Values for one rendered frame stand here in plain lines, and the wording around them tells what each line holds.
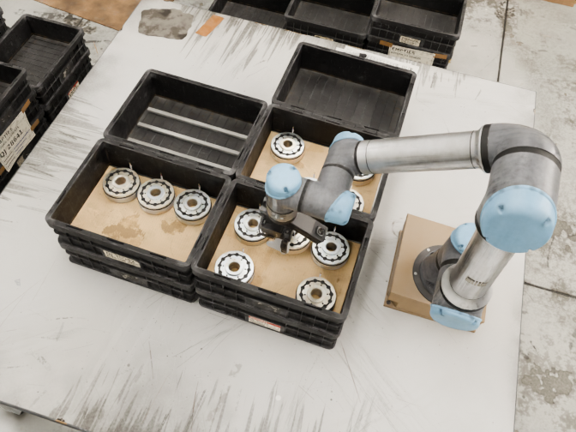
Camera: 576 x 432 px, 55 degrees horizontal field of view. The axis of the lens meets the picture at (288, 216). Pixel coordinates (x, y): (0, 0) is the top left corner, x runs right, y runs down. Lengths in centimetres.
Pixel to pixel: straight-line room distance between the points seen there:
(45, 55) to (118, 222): 137
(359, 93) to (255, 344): 90
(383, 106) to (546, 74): 186
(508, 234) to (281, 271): 67
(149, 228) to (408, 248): 73
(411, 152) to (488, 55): 246
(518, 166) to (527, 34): 285
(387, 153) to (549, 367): 157
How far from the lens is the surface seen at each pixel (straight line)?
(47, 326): 164
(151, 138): 175
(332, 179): 117
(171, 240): 152
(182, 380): 151
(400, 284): 154
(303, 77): 192
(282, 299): 132
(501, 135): 108
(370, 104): 187
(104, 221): 159
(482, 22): 380
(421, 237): 163
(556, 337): 261
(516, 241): 102
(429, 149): 113
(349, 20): 293
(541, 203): 98
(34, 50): 285
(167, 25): 232
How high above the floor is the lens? 214
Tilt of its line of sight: 57 degrees down
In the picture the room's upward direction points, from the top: 6 degrees clockwise
